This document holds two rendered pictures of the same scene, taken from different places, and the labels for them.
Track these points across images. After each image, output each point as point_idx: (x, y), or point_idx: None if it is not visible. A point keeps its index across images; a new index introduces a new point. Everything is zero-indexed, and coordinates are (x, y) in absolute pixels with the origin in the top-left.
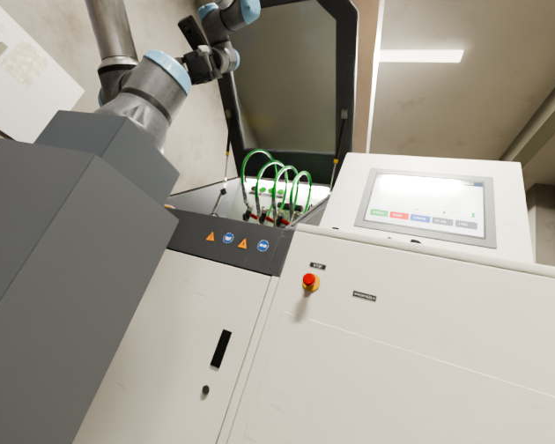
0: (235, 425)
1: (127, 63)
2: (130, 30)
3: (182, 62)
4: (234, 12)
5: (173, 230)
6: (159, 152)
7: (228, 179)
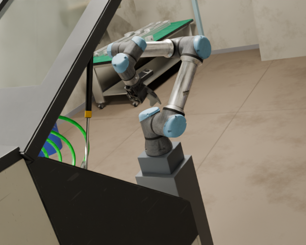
0: None
1: (175, 104)
2: (171, 92)
3: (148, 93)
4: None
5: (136, 180)
6: (144, 150)
7: (75, 166)
